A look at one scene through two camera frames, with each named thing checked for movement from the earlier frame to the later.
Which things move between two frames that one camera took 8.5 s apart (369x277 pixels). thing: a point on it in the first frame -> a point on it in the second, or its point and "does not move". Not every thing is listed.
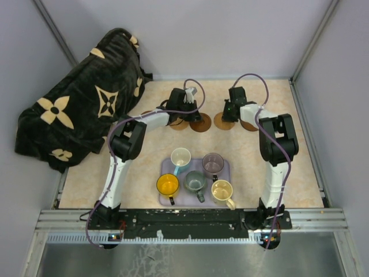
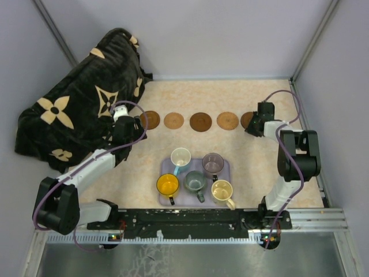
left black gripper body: [188, 116] -> [138, 132]
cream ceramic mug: [222, 190] does not move
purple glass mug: [213, 164] does not move
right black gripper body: [227, 114] -> [252, 127]
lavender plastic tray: [184, 197] does not move
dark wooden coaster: [201, 126] does not move
